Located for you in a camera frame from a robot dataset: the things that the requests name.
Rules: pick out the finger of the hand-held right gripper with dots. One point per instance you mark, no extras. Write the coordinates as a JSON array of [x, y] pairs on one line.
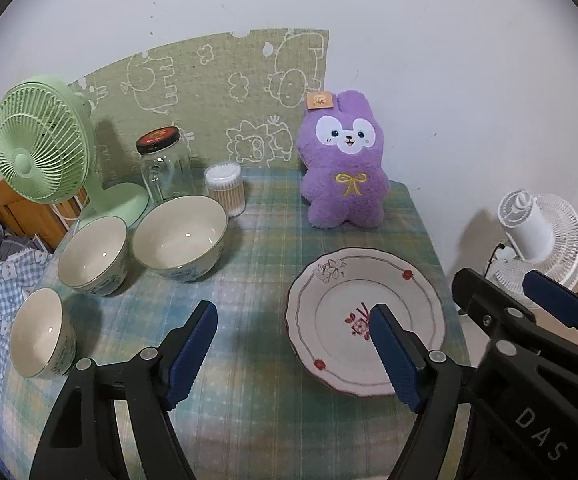
[[489, 300], [551, 297]]

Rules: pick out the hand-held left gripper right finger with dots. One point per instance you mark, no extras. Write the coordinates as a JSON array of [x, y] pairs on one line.
[[394, 355]]

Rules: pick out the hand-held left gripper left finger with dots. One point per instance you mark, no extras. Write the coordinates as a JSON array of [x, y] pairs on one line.
[[191, 355]]

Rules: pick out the white plate with red flower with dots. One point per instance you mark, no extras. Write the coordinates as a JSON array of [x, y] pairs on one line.
[[334, 305]]

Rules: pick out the large cream floral bowl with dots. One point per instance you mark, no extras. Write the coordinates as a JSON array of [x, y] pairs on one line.
[[181, 235]]

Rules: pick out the white standing fan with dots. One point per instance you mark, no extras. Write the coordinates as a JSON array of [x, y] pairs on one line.
[[534, 235]]

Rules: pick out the plaid tablecloth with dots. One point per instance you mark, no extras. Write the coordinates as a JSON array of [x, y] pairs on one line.
[[259, 270]]

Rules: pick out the cotton swab box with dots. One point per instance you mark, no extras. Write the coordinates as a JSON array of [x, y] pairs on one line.
[[225, 190]]

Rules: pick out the glass jar with dark lid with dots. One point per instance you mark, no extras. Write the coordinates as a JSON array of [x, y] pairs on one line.
[[166, 175]]

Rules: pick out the purple plush bunny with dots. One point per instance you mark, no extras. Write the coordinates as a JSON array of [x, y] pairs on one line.
[[344, 180]]

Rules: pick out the grey striped cloth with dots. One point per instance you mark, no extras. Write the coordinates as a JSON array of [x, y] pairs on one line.
[[9, 245]]

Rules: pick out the wooden bed headboard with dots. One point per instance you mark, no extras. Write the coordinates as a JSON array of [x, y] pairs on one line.
[[19, 215]]

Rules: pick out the green desk fan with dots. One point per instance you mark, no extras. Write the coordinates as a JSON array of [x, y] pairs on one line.
[[34, 160]]

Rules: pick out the green printed wall mat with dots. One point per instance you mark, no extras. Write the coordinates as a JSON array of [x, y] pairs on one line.
[[209, 100]]

